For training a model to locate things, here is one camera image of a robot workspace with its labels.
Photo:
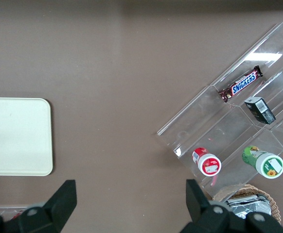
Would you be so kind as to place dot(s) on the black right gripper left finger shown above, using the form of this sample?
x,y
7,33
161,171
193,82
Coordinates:
x,y
58,204

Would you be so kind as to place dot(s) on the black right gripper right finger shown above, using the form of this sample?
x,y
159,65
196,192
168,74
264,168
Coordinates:
x,y
202,208

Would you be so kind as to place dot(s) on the woven wicker basket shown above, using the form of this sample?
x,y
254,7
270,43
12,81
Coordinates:
x,y
271,201

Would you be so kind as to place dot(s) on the cream plastic tray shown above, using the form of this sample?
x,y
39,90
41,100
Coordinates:
x,y
17,137

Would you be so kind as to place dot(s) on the silver foil snack bag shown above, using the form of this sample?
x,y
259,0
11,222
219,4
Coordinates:
x,y
248,206

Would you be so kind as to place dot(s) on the red chip can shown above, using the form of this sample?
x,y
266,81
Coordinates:
x,y
206,161

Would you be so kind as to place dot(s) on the clear plastic container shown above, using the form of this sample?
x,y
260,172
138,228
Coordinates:
x,y
7,210

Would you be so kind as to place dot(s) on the green chip can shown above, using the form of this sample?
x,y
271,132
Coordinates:
x,y
264,161

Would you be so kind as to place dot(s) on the clear acrylic display shelf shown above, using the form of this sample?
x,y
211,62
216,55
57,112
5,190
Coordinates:
x,y
212,121

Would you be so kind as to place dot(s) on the black box with barcode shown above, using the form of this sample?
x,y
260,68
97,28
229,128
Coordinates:
x,y
260,110

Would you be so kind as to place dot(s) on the Snickers chocolate bar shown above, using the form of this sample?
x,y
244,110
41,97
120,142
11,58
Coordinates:
x,y
241,84

